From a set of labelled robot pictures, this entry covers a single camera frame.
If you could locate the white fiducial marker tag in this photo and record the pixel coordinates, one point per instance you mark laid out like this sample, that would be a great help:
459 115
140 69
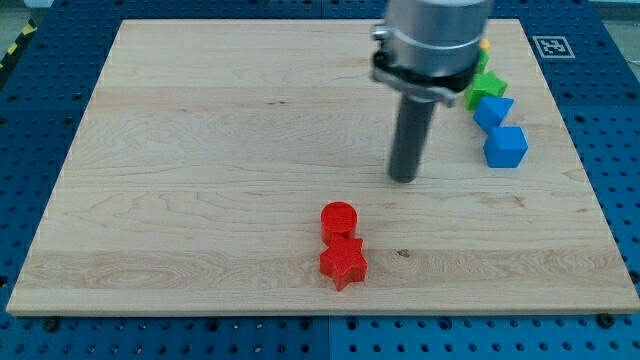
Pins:
553 47

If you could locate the blue cube block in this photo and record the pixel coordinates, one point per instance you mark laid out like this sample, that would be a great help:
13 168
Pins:
505 147

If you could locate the green block behind arm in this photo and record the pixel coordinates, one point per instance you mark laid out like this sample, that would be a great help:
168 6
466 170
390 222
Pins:
483 61

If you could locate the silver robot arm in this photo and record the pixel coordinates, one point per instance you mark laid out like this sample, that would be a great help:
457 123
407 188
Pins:
429 49

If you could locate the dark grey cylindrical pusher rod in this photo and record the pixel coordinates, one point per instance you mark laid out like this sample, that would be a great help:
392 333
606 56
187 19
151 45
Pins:
412 126

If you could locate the red cylinder block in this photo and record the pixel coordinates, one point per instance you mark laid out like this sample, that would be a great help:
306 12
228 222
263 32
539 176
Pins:
338 218

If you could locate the red star block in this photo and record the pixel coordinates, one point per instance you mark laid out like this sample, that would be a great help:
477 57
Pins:
343 261

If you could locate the yellow block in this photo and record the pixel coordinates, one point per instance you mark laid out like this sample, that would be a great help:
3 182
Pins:
484 44

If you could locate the light wooden board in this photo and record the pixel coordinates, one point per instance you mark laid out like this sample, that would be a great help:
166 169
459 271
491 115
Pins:
196 179

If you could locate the green star block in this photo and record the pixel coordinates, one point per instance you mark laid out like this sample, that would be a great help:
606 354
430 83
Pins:
488 84

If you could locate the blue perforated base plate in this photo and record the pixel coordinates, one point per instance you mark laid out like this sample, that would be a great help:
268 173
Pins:
48 90

